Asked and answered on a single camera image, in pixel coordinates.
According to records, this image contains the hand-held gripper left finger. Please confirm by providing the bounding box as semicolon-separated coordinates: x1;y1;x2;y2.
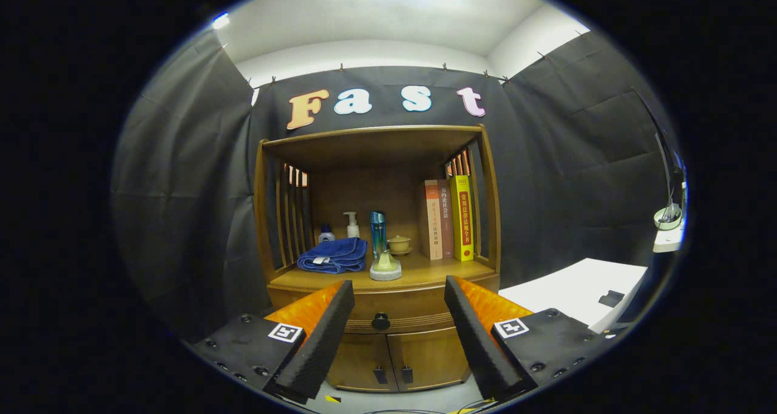
187;280;356;404

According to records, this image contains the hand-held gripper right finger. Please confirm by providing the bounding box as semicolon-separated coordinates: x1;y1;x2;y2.
444;275;617;401

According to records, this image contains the wooden drawer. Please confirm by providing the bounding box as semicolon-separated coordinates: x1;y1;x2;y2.
267;280;501;334

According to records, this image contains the pale green ornament grey base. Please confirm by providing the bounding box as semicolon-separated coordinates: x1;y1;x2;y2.
370;249;403;282

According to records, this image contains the wooden cabinet door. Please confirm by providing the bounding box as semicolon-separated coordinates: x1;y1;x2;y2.
387;326;473;392
327;334;398;393

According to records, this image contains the wooden countertop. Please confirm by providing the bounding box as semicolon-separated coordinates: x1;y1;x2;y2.
270;251;497;293

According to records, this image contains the wooden cabinet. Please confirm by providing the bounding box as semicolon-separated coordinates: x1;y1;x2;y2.
254;124;502;393

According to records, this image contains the blue folded towel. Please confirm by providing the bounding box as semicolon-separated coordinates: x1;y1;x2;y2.
296;237;368;275

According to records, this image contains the white desk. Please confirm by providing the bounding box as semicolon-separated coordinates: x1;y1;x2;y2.
499;258;649;334

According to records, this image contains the yellow book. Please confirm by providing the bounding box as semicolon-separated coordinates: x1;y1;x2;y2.
450;175;475;262

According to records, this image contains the blue glass bottle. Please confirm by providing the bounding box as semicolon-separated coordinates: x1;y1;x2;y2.
370;211;387;260

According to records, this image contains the brown book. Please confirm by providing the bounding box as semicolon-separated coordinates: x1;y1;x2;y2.
438;179;455;259

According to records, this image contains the beige book with orange band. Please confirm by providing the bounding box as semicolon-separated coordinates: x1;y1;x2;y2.
419;180;444;261

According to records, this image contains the white shelf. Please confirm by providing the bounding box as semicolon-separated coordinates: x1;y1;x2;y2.
653;223;687;254

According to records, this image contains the white round bowl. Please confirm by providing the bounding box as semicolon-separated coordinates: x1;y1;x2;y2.
653;203;684;231

